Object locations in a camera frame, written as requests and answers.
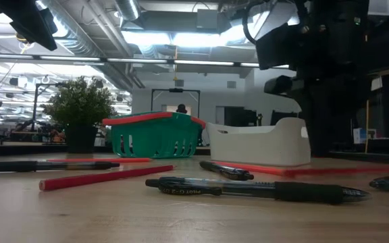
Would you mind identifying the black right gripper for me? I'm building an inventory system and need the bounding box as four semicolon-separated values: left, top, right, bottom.
294;50;371;159

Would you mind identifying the orange pencil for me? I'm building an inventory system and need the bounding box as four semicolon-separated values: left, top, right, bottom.
45;157;152;164
213;160;389;179

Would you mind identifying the dark red pencil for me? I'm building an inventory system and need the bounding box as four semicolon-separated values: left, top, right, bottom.
38;164;175;192

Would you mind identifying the white and blue box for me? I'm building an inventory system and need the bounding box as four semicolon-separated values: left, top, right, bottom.
352;127;368;145

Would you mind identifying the white plastic bin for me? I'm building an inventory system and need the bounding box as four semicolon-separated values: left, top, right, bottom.
206;117;312;167

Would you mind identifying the black background stand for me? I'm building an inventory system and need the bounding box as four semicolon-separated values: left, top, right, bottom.
32;82;68;132

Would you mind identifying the green potted plant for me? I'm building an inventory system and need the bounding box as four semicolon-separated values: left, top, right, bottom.
41;76;117;155

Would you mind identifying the green basket with red rim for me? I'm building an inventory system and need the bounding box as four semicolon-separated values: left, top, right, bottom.
101;111;207;159

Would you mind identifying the ceiling cable reel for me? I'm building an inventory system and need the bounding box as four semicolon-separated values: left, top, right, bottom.
14;32;30;51

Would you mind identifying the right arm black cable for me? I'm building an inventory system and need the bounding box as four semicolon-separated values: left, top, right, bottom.
242;5;261;47

